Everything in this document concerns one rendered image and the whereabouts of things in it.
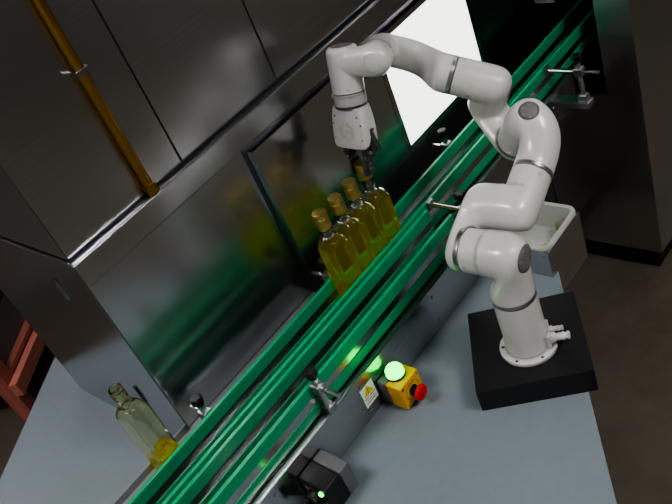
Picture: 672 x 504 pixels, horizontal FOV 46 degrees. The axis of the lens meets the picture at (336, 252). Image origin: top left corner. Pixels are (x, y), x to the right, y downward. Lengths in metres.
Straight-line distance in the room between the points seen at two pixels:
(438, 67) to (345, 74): 0.20
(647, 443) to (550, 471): 0.97
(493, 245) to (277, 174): 0.55
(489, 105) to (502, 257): 0.37
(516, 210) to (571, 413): 0.44
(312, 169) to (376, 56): 0.35
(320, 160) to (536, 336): 0.67
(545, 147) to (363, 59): 0.43
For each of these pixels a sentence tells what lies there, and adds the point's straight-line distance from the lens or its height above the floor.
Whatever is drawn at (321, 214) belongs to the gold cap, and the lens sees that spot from 1.79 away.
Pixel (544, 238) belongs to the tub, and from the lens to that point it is 2.14.
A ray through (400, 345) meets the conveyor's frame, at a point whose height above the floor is 0.83.
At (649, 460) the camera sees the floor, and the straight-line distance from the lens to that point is 2.59.
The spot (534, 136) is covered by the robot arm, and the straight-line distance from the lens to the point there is 1.69.
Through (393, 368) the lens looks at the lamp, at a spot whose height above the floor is 0.85.
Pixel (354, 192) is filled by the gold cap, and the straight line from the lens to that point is 1.86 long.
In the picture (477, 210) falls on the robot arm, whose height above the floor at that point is 1.14.
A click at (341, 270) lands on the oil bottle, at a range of 1.85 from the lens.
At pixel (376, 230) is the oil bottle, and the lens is 1.92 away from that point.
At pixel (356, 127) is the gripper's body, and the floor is 1.28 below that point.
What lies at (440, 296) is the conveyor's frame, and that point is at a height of 0.83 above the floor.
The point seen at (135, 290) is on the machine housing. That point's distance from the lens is 1.70.
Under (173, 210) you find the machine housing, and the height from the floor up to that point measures 1.34.
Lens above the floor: 2.12
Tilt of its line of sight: 35 degrees down
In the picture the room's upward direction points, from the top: 24 degrees counter-clockwise
